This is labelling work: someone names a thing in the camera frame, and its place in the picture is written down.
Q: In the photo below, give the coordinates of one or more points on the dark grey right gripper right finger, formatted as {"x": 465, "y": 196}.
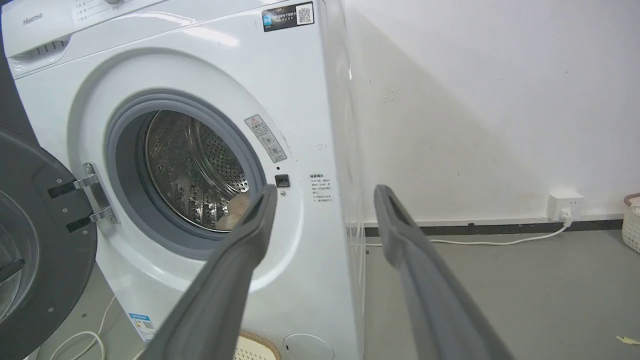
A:
{"x": 435, "y": 300}

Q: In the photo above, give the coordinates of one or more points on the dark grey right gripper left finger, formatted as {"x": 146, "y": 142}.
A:
{"x": 220, "y": 295}

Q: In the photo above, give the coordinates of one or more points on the cream basket with brown rim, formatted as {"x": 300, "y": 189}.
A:
{"x": 255, "y": 347}

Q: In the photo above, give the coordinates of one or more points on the white Hisense washing machine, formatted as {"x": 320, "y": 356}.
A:
{"x": 210, "y": 150}

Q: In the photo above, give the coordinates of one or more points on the dark grey washing machine door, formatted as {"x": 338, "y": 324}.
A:
{"x": 35, "y": 240}

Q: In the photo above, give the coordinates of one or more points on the white woven laundry basket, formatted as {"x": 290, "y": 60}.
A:
{"x": 631, "y": 222}

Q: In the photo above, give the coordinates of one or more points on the beige cloth inside drum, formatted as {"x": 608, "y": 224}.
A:
{"x": 234, "y": 215}

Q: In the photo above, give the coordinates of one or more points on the small yellow scrap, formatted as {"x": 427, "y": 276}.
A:
{"x": 627, "y": 340}

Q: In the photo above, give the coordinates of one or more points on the white wall power socket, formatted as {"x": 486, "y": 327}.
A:
{"x": 564, "y": 204}

